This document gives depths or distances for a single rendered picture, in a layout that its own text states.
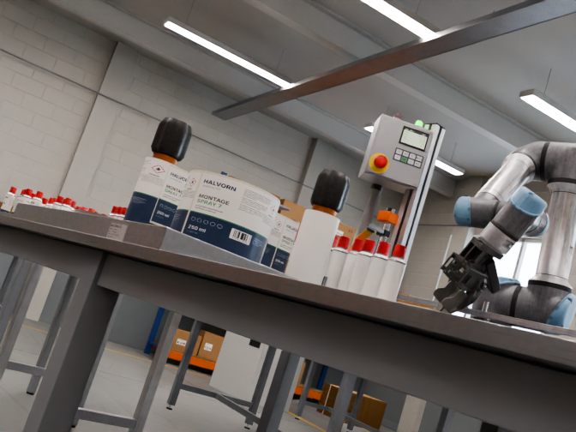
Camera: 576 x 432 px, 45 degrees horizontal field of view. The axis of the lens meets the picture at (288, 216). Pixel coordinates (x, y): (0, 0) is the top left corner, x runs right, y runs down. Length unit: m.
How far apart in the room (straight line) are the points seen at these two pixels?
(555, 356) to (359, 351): 0.25
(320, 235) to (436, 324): 1.01
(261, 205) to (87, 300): 0.38
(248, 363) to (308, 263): 5.84
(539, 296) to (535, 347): 1.39
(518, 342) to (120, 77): 9.06
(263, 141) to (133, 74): 2.08
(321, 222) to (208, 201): 0.37
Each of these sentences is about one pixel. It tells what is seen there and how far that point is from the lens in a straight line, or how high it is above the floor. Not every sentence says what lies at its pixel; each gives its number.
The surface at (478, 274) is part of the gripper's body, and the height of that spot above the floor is 1.03.
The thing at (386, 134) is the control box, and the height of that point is 1.42.
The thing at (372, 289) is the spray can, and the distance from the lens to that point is 1.88.
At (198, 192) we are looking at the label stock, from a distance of 1.40.
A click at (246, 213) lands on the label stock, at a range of 1.38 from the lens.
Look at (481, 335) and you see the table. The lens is 0.63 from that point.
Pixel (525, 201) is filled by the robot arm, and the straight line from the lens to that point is 1.65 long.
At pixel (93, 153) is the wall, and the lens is 9.33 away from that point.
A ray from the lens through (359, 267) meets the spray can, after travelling 1.92.
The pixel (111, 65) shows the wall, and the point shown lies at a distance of 9.54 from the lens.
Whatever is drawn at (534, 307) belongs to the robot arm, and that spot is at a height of 1.04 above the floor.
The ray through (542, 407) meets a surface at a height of 0.77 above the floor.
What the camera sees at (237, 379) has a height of 0.19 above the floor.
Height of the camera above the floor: 0.77
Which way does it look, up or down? 9 degrees up
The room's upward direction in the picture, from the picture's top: 18 degrees clockwise
